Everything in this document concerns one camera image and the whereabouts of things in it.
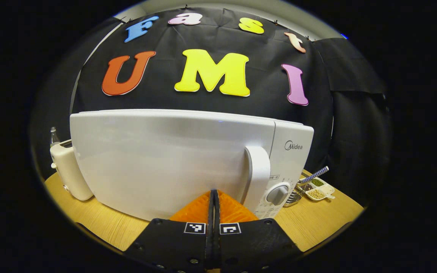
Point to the white divided dish with beans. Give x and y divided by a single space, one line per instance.
317 192

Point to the clear bottle with green label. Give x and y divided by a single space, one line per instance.
54 136

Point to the white toaster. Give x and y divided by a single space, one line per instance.
68 170

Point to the white microwave oven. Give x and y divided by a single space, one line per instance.
157 163

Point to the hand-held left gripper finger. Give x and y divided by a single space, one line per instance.
210 242
218 242

